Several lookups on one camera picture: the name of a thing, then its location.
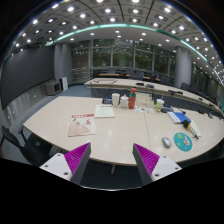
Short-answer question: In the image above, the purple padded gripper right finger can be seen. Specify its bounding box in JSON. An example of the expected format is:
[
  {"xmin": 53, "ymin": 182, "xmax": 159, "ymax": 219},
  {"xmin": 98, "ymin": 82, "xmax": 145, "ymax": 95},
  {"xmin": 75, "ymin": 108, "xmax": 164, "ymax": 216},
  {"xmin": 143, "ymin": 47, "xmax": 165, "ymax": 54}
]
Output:
[{"xmin": 133, "ymin": 143, "xmax": 181, "ymax": 185}]

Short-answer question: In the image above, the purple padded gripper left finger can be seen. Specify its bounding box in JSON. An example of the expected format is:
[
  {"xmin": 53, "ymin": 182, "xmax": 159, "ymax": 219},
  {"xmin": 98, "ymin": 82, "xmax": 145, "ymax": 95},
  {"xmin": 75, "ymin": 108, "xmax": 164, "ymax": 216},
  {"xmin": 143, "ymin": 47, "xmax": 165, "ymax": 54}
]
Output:
[{"xmin": 41, "ymin": 143, "xmax": 91, "ymax": 185}]

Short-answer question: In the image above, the grey computer mouse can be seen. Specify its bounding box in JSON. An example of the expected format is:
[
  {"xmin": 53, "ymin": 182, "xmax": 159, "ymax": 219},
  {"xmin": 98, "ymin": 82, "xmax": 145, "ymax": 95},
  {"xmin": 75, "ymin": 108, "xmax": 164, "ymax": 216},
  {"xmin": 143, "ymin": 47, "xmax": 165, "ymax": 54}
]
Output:
[{"xmin": 162, "ymin": 137, "xmax": 172, "ymax": 148}]

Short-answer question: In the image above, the round teal mouse pad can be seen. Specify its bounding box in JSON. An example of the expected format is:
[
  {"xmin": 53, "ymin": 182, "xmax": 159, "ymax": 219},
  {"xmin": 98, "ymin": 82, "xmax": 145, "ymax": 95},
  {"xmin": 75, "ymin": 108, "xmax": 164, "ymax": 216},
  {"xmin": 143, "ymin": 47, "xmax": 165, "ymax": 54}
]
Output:
[{"xmin": 174, "ymin": 132, "xmax": 193, "ymax": 152}]

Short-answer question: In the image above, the black office chair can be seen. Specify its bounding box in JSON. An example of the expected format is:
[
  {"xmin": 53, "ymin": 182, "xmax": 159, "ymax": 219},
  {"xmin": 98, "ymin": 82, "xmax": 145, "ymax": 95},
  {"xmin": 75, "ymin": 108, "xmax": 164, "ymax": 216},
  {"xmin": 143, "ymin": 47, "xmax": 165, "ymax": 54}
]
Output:
[{"xmin": 1, "ymin": 126, "xmax": 52, "ymax": 167}]

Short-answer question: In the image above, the red and white magazine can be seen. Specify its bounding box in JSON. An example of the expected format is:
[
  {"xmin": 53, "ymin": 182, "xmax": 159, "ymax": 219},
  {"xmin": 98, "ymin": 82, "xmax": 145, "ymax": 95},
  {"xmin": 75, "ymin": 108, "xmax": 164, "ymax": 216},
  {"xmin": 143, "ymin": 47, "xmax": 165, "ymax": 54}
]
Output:
[{"xmin": 68, "ymin": 114, "xmax": 96, "ymax": 137}]

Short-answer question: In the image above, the white notebook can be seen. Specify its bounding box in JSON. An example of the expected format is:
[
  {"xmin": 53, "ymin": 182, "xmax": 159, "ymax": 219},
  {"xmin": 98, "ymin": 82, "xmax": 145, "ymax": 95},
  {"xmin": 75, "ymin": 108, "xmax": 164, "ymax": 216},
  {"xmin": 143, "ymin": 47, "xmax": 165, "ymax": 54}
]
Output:
[{"xmin": 190, "ymin": 120, "xmax": 202, "ymax": 137}]

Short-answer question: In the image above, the white booklet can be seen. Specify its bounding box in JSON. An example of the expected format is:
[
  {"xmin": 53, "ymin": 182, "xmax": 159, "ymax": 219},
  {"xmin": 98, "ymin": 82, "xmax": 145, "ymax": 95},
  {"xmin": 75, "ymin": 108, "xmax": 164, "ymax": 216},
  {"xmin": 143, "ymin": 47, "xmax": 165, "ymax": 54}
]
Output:
[{"xmin": 94, "ymin": 104, "xmax": 114, "ymax": 118}]

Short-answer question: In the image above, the cup with green label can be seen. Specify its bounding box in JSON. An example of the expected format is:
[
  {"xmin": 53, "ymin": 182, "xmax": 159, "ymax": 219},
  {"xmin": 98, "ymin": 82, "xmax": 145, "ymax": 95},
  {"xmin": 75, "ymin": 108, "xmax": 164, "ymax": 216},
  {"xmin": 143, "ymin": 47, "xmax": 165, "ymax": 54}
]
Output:
[{"xmin": 156, "ymin": 99, "xmax": 164, "ymax": 112}]

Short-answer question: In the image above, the clear plastic container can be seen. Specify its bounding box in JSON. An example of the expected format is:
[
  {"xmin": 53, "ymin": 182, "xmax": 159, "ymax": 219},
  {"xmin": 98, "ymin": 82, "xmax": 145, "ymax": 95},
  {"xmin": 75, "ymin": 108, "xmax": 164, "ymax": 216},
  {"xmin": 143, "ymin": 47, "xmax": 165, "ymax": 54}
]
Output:
[{"xmin": 136, "ymin": 93, "xmax": 154, "ymax": 108}]

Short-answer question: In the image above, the white lidded jar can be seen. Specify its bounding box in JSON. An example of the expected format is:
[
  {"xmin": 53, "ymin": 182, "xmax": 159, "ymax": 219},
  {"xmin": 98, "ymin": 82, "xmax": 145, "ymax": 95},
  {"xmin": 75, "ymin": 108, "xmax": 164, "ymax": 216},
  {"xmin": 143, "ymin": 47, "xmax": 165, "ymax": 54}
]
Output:
[{"xmin": 120, "ymin": 95, "xmax": 129, "ymax": 108}]

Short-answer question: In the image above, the red thermos bottle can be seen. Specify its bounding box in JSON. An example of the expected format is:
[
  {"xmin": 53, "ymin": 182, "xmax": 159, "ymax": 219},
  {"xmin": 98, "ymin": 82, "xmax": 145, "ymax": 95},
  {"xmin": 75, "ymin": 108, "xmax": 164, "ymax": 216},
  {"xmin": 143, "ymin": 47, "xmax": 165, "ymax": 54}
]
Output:
[{"xmin": 129, "ymin": 88, "xmax": 137, "ymax": 109}]

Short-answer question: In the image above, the grey box cabinet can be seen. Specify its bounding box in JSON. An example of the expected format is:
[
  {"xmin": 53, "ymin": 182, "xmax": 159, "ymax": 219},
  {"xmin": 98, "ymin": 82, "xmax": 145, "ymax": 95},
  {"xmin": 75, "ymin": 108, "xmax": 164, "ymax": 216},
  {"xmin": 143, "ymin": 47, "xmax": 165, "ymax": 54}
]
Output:
[{"xmin": 45, "ymin": 81, "xmax": 61, "ymax": 96}]

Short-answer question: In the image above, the white paper cup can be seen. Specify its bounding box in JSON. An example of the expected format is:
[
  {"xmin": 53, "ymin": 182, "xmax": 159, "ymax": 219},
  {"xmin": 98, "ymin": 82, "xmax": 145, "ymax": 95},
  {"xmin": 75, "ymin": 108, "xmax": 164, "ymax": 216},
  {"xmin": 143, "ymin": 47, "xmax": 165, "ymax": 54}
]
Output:
[{"xmin": 112, "ymin": 93, "xmax": 120, "ymax": 107}]

